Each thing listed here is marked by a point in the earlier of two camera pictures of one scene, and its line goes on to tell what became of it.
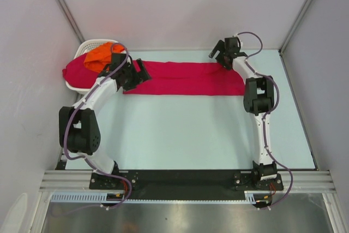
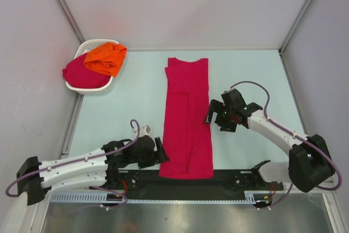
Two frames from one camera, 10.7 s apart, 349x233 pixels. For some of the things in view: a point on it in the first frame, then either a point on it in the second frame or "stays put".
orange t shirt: (101, 58) stays put
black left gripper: (142, 75) → (160, 156)
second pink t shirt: (77, 74) stays put
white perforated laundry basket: (84, 46) stays put
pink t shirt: (170, 78) → (187, 136)
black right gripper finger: (219, 46) → (215, 106)
